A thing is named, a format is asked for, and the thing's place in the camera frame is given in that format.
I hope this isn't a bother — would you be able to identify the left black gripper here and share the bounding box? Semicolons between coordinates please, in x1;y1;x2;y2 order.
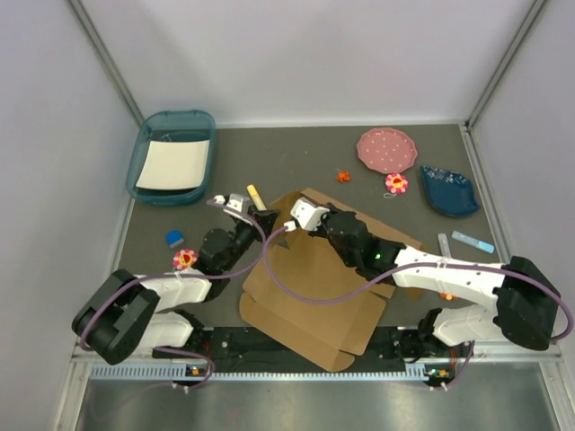
222;208;280;271

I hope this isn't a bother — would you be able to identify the brown cardboard box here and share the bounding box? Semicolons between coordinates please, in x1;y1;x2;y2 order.
237;187;426;373

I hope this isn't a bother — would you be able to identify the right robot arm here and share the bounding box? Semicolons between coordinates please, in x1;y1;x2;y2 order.
292;204;560;356

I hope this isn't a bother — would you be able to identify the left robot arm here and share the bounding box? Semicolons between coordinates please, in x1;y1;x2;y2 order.
71;207;279;365

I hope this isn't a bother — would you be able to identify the yellow highlighter marker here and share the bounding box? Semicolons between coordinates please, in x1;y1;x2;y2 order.
246;184;267;211

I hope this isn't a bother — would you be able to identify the orange glitter maple leaf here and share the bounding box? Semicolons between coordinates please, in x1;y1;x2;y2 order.
336;171;351;183

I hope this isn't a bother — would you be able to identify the pink flower toy left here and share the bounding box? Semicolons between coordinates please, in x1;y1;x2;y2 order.
172;249;198;271

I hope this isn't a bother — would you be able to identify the pink flower toy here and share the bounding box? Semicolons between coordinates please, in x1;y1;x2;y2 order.
384;173;409;198
172;249;198;271

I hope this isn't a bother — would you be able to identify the pink flower toy right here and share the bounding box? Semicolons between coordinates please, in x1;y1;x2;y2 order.
384;173;409;198

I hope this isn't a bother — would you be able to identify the small blue scraper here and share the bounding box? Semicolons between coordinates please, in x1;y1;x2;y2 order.
165;230;184;248

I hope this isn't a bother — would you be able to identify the pink polka dot plate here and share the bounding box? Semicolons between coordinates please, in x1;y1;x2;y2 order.
357;128;418;174

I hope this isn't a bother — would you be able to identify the white paper sheet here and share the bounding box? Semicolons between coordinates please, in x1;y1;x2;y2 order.
136;140;209;190

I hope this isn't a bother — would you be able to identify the orange grey marker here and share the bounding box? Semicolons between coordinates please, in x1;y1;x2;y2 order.
438;233;451;258

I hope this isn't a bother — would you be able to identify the dark blue leaf dish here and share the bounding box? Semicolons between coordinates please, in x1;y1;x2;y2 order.
420;165;480;217

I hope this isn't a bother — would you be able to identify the small orange flower toy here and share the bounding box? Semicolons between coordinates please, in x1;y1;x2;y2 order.
439;293;456;301

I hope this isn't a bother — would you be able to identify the teal plastic bin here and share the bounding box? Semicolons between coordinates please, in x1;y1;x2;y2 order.
126;110;217;207

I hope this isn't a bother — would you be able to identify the light blue marker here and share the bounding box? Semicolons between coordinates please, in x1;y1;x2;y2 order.
451;231;495;254

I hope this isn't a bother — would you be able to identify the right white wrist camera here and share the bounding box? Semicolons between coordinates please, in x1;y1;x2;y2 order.
283;198;330;232

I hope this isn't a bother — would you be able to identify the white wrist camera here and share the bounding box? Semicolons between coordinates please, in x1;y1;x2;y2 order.
283;198;330;232
214;193;251;216

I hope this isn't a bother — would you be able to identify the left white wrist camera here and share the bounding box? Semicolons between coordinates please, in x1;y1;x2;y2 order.
214;193;251;216

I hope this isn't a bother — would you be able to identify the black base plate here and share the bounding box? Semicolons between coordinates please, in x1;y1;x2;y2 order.
151;325;477;360

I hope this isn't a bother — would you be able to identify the aluminium frame rail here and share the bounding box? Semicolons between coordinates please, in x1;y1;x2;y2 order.
68;340;561;385

